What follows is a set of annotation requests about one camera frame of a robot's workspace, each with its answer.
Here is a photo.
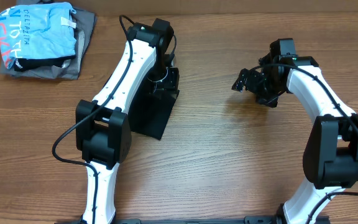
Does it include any black t-shirt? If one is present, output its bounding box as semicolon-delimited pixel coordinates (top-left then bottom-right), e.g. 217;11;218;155
104;70;180;141

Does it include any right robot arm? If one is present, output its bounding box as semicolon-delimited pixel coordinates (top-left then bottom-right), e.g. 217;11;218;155
232;38;358;224

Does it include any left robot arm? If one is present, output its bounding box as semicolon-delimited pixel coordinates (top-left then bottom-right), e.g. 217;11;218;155
75;19;180;223

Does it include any grey folded garment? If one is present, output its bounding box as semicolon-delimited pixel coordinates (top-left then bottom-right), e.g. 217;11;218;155
0;6;97;80

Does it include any light blue folded t-shirt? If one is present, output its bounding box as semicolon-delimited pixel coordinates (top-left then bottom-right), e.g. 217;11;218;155
0;2;76;69

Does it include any black folded garment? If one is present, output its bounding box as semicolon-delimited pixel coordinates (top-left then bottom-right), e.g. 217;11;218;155
14;55;75;72

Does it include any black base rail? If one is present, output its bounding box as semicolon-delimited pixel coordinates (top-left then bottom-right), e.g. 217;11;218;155
54;215;331;224

